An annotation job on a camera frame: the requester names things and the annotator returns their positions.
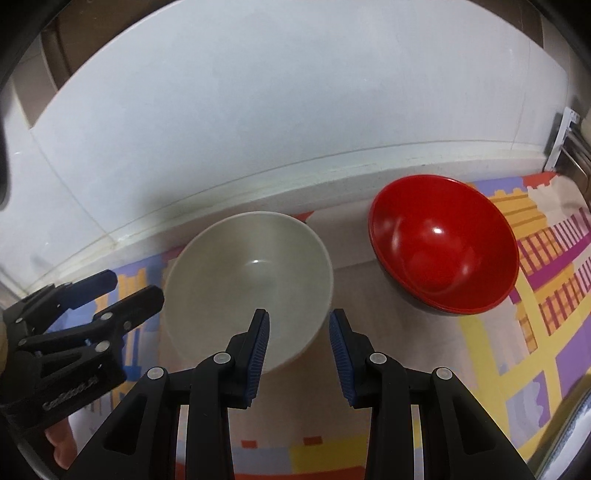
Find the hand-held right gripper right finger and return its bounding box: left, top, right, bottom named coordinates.
left=329, top=308, right=528, bottom=480

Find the red and black bowl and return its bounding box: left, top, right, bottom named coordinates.
left=368, top=174, right=520, bottom=315

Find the white bowl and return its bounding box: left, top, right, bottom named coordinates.
left=159, top=211, right=335, bottom=374

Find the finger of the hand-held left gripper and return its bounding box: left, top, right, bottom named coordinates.
left=21, top=285, right=166, bottom=354
left=28, top=270, right=119, bottom=320

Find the person's left hand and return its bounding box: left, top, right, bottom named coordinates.
left=44, top=413, right=77, bottom=468

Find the colourful patterned mat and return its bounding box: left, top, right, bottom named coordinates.
left=46, top=172, right=591, bottom=480

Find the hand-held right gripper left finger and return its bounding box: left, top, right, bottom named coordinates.
left=62, top=308, right=271, bottom=480

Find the steel dish rack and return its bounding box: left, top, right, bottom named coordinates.
left=545, top=106, right=591, bottom=195

